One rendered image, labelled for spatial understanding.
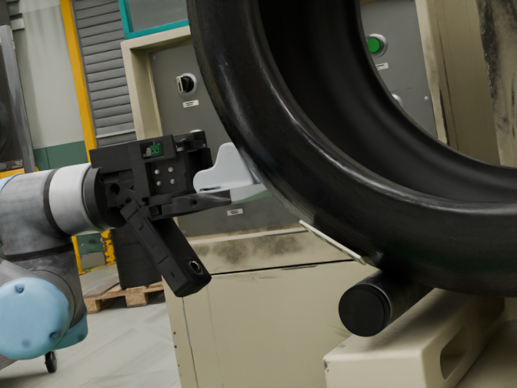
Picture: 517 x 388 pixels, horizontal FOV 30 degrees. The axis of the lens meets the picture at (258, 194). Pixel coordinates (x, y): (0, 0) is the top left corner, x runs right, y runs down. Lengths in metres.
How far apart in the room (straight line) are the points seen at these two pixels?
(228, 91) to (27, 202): 0.31
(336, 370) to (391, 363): 0.05
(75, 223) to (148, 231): 0.08
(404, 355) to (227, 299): 0.88
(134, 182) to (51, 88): 10.01
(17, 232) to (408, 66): 0.74
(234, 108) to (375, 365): 0.25
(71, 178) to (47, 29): 10.01
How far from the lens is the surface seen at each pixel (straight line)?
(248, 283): 1.64
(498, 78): 1.14
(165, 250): 0.98
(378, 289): 0.82
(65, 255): 1.07
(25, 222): 1.06
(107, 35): 10.76
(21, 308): 0.92
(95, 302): 7.36
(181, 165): 0.96
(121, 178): 1.01
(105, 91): 10.75
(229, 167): 0.94
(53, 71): 10.97
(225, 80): 0.83
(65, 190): 1.02
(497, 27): 1.14
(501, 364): 0.97
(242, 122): 0.83
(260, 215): 1.67
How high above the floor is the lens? 1.05
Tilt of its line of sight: 3 degrees down
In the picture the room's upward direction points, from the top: 10 degrees counter-clockwise
